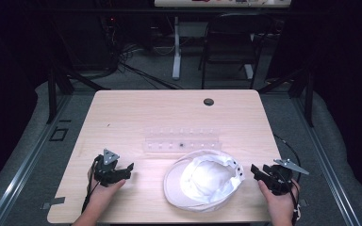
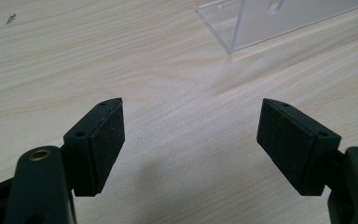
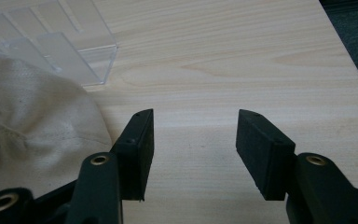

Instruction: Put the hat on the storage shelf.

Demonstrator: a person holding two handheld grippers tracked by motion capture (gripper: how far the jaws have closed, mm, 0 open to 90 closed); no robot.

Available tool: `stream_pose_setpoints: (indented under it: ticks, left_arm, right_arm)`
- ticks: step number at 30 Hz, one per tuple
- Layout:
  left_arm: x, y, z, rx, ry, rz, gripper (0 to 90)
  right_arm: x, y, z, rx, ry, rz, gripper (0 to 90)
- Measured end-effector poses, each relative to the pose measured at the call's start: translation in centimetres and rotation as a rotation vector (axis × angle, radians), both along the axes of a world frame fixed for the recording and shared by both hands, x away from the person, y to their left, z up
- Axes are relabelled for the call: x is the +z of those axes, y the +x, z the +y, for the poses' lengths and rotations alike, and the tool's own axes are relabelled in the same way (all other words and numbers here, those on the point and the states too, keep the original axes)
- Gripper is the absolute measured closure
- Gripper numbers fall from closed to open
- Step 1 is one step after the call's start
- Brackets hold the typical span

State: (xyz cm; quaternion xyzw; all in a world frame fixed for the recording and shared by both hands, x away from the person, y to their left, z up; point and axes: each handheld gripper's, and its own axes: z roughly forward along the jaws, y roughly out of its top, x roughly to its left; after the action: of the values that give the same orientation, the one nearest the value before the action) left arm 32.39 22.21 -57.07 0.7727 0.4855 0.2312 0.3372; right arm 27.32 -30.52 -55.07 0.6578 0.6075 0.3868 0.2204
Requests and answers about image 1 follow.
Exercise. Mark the white cap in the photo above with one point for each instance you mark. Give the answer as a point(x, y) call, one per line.
point(205, 182)

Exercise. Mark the person's right hand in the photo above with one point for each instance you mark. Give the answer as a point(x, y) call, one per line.
point(279, 205)

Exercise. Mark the grey tape strip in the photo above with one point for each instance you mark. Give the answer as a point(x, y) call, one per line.
point(53, 202)

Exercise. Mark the clear acrylic rack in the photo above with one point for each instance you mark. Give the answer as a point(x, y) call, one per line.
point(182, 141)

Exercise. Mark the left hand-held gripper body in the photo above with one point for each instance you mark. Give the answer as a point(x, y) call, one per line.
point(106, 172)

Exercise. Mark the black chair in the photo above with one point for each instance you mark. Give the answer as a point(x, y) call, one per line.
point(229, 47)

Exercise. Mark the aluminium floor rail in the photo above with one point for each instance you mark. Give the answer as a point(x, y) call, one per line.
point(28, 157)
point(323, 163)

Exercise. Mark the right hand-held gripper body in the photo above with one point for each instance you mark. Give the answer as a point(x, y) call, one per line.
point(279, 179)

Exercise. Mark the white desk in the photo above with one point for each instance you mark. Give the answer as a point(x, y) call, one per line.
point(176, 47)

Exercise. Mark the dark round table grommet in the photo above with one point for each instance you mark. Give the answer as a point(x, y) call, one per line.
point(208, 102)

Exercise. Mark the person's left hand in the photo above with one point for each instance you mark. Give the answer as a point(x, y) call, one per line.
point(105, 191)

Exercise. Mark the black metal frame stand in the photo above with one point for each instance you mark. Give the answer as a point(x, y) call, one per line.
point(308, 97)
point(52, 94)

